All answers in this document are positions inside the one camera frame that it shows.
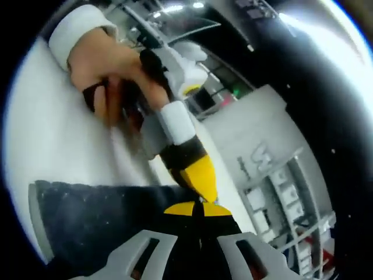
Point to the long ceiling light strip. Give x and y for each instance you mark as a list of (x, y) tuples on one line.
[(329, 32)]

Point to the grey metal shelving unit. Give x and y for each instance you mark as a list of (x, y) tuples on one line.
[(294, 175)]

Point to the black framed glass partition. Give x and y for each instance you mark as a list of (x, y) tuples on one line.
[(221, 84)]

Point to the row of white storage boxes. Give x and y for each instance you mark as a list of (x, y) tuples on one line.
[(258, 198)]

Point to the green exit sign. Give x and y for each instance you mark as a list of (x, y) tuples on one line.
[(237, 90)]

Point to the hanging dark screen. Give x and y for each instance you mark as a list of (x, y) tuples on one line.
[(253, 7)]

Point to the dark grey towel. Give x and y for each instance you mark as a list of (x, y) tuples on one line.
[(87, 210)]

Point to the person's left hand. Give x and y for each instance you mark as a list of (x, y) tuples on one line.
[(110, 67)]

